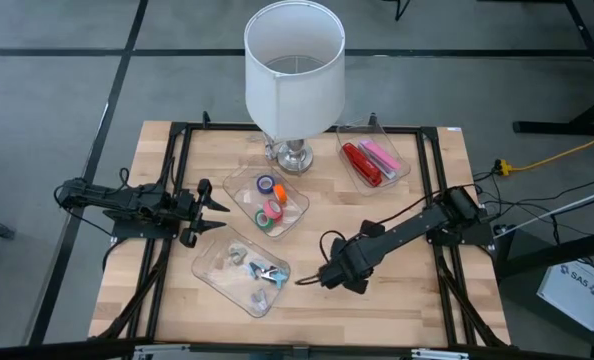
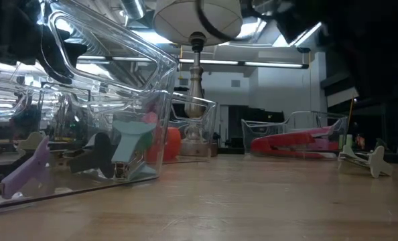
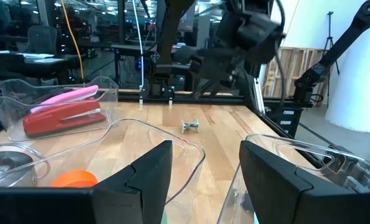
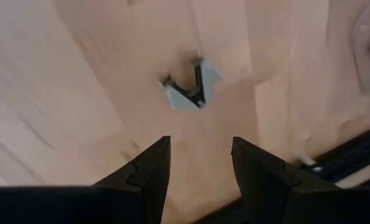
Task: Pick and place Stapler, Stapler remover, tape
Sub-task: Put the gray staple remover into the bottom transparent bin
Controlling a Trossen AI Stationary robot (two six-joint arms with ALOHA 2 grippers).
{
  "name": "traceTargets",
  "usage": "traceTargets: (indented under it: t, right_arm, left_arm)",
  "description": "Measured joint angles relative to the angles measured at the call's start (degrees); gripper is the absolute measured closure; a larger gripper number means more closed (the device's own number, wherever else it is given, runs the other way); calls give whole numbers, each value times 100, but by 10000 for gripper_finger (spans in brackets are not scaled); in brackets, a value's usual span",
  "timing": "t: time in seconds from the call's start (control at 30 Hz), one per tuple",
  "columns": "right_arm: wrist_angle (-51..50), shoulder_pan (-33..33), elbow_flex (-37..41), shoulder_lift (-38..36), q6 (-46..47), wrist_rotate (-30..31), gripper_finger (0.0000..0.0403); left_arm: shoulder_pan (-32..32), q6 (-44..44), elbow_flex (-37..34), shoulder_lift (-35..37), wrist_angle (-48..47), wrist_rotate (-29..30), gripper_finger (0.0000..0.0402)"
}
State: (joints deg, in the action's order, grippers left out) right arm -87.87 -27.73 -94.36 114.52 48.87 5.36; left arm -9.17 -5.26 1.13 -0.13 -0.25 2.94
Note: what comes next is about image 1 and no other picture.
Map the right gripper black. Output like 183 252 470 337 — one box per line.
319 218 386 296

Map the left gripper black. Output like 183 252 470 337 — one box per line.
169 178 231 250

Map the pink tape roll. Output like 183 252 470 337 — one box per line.
261 198 284 222

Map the blue tape roll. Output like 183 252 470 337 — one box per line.
255 174 277 195

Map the red stapler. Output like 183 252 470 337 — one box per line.
341 142 384 189

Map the pink stapler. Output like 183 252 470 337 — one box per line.
358 138 403 180

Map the clear plastic tray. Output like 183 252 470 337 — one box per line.
222 155 311 240
335 122 412 197
190 227 292 319

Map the white shade chrome table lamp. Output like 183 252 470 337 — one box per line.
243 0 347 174

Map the black equipment stand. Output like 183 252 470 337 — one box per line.
491 227 594 360

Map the white SA5 paper sign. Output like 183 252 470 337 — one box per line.
535 259 594 333

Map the black tripod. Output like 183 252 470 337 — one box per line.
380 0 413 22

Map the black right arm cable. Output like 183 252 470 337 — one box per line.
294 184 481 288

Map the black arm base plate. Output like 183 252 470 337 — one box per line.
110 219 182 240
421 219 496 247

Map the black aluminium rig frame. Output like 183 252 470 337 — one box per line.
96 110 511 360

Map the silver metal bracket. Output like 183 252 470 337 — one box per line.
410 347 471 360
132 342 192 360

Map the white cable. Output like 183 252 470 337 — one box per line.
494 182 594 236

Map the yellow extension cord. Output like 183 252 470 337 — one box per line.
494 128 594 176

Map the black desk leg frame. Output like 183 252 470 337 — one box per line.
512 0 594 137

